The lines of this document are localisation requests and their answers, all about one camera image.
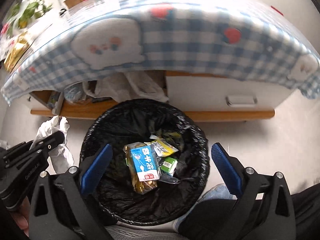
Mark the blue checkered printed tablecloth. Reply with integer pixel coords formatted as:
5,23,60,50
1,0,320,105

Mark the person's left hand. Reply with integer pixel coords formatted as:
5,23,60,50
10,196,30,237

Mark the light blue slipper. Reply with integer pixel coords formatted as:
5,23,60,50
174,184,236,233

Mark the grey knitted fabric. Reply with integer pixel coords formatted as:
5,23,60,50
106,225,177,240

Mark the clear plastic bag red print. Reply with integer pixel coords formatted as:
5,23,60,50
0,21,16,60

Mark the white plastic bag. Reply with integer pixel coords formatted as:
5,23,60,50
36,116,75,174
82,71,168,103

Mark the crumpled clear plastic wrapper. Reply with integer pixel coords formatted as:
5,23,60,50
150,129,182,145

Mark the clear plastic bottle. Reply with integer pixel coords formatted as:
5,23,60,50
159,174,181,185

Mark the leafy green potted plant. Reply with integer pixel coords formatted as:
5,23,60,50
7,0,53,28

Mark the blue white milk carton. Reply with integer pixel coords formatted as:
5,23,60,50
130,145,162,182

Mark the gold foil bag white label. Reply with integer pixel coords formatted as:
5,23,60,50
124,142,160,195

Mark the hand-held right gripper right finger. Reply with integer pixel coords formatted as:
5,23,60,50
211,142,297,240

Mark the trash bin with black bag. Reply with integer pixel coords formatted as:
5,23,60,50
80,99,209,224

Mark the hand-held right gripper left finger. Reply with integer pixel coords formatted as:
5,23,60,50
29,144,113,240

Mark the small green carton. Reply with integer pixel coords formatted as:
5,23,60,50
160,156,178,177

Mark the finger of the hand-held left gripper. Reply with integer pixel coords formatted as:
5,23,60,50
2,131,66,169

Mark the yellow snack wrapper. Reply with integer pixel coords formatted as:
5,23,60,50
150,135,179,158

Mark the white wooden coffee table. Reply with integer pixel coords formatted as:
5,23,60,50
27,70,275,123

